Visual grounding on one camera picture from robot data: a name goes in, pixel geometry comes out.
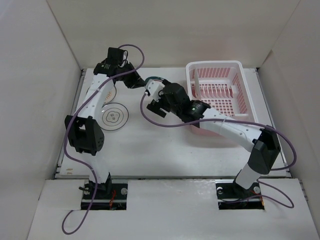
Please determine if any partly hidden orange plate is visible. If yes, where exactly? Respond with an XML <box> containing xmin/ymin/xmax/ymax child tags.
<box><xmin>103</xmin><ymin>86</ymin><xmax>117</xmax><ymax>105</ymax></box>

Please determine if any orange sunburst plate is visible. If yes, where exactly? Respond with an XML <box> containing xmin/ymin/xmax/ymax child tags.
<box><xmin>194</xmin><ymin>69</ymin><xmax>201</xmax><ymax>100</ymax></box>

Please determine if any flower emblem plate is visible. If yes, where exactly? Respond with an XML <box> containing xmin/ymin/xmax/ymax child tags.
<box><xmin>97</xmin><ymin>102</ymin><xmax>129</xmax><ymax>132</ymax></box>

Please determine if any green red rimmed plate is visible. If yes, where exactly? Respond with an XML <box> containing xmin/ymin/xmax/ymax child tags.
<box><xmin>144</xmin><ymin>76</ymin><xmax>165</xmax><ymax>84</ymax></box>

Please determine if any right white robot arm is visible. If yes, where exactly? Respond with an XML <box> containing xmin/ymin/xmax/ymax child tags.
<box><xmin>145</xmin><ymin>80</ymin><xmax>281</xmax><ymax>197</ymax></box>

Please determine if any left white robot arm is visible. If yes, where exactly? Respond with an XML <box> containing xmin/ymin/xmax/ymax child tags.
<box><xmin>63</xmin><ymin>61</ymin><xmax>145</xmax><ymax>199</ymax></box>

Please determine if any pink white dish rack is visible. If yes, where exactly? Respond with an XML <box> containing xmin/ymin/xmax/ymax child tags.
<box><xmin>185</xmin><ymin>60</ymin><xmax>258</xmax><ymax>122</ymax></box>

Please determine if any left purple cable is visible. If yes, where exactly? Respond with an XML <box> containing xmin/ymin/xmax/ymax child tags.
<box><xmin>61</xmin><ymin>44</ymin><xmax>146</xmax><ymax>236</ymax></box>

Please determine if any purple cable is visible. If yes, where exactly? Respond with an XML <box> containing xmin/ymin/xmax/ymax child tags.
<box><xmin>61</xmin><ymin>44</ymin><xmax>146</xmax><ymax>236</ymax></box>
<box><xmin>139</xmin><ymin>91</ymin><xmax>298</xmax><ymax>209</ymax></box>

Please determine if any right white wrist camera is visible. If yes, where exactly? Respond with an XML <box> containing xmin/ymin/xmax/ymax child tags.
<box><xmin>145</xmin><ymin>79</ymin><xmax>165</xmax><ymax>102</ymax></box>

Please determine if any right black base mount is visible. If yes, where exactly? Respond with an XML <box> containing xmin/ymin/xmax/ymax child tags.
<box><xmin>215</xmin><ymin>182</ymin><xmax>265</xmax><ymax>210</ymax></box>

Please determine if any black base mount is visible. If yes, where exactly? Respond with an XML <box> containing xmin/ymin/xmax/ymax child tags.
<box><xmin>215</xmin><ymin>182</ymin><xmax>265</xmax><ymax>210</ymax></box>
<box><xmin>78</xmin><ymin>183</ymin><xmax>128</xmax><ymax>211</ymax></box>

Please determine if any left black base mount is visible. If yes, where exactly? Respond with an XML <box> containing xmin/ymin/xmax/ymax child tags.
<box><xmin>78</xmin><ymin>183</ymin><xmax>128</xmax><ymax>211</ymax></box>

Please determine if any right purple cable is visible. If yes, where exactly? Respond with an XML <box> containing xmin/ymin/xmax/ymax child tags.
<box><xmin>139</xmin><ymin>91</ymin><xmax>298</xmax><ymax>209</ymax></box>

